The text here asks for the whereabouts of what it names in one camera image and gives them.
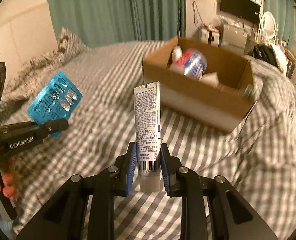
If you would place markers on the red white plastic package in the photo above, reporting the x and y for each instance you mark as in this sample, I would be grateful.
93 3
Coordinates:
191 64

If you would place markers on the black bag on chair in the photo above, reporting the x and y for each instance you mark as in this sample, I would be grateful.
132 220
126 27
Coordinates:
264 53

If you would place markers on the silver mini fridge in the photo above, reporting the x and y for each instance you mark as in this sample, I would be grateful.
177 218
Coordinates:
233 36

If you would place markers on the oval white vanity mirror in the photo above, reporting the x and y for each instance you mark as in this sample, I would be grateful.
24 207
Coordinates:
268 25

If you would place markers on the small green curtain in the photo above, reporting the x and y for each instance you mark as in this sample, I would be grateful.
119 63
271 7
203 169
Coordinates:
283 12

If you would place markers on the floral patterned blanket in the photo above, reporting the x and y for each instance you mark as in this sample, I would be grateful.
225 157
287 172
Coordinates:
35 73

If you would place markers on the grey checkered bed duvet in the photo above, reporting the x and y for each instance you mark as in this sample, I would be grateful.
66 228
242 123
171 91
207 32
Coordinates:
258 158

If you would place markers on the black wall television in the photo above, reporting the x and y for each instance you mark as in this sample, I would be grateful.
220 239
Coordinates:
244 9

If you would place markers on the teal blister pill pack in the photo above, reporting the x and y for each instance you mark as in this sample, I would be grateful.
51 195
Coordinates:
53 106

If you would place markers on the small white tube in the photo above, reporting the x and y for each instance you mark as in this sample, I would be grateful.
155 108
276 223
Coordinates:
148 135

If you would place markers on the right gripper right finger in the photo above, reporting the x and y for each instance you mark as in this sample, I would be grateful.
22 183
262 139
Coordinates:
211 207

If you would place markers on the checkered pillow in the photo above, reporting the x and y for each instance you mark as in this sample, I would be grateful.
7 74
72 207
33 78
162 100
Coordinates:
69 43

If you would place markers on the large green curtain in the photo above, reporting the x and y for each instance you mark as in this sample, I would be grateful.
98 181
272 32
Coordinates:
104 22

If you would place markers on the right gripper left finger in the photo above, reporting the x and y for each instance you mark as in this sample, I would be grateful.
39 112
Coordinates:
63 215

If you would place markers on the brown cardboard box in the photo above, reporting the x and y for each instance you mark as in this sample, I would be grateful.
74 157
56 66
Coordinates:
223 106

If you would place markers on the white cushion on chair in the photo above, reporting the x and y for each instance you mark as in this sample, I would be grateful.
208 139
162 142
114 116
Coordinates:
280 59

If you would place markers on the rolled white towel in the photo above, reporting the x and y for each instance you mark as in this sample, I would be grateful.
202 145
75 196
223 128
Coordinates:
175 56

